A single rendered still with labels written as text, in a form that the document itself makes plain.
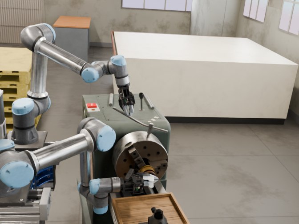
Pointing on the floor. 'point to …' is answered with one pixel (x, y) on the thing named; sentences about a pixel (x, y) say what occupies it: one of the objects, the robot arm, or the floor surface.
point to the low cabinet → (208, 77)
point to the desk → (73, 35)
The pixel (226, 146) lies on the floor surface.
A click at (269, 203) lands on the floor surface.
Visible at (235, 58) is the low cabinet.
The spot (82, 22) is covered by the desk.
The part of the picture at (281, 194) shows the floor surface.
